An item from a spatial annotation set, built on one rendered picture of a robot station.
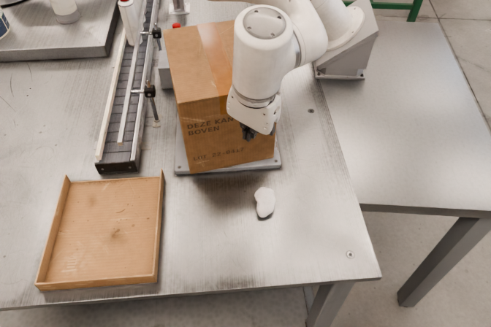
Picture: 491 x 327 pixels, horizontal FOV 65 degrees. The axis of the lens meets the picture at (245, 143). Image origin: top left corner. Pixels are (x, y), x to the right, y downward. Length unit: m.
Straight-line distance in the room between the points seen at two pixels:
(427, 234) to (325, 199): 1.11
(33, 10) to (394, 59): 1.43
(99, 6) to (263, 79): 1.26
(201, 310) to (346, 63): 1.03
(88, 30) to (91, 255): 0.91
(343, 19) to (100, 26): 0.91
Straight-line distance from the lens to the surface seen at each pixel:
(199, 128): 0.94
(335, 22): 1.35
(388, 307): 1.89
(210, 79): 0.92
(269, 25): 0.56
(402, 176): 1.17
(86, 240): 1.05
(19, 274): 1.08
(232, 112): 0.75
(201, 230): 1.00
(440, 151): 1.28
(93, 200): 1.11
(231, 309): 1.56
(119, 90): 1.32
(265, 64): 0.57
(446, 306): 1.99
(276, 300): 1.57
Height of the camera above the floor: 1.71
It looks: 49 degrees down
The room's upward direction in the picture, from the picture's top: straight up
